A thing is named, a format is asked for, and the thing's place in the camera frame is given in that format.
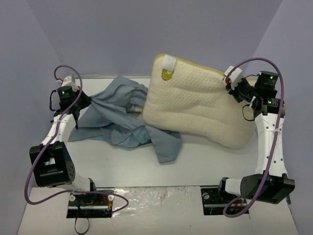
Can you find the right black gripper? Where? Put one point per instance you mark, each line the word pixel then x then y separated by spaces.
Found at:
pixel 235 89

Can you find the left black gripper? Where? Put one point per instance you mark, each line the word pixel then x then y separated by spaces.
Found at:
pixel 83 100

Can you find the striped pillowcase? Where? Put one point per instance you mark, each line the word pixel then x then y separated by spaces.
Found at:
pixel 113 116

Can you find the white pillow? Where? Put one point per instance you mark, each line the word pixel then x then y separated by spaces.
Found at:
pixel 190 98

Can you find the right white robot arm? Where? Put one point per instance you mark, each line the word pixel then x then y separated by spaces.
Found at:
pixel 270 182

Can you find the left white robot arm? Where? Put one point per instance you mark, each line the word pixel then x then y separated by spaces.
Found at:
pixel 54 166

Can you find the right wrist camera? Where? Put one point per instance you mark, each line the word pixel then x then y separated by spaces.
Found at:
pixel 233 76

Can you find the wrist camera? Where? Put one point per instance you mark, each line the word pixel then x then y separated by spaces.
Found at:
pixel 70 81
pixel 233 76

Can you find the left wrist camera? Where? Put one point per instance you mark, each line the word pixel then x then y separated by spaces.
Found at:
pixel 70 81

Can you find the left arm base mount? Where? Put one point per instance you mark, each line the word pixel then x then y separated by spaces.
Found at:
pixel 91 205

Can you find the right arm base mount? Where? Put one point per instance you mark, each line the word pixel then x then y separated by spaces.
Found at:
pixel 213 203

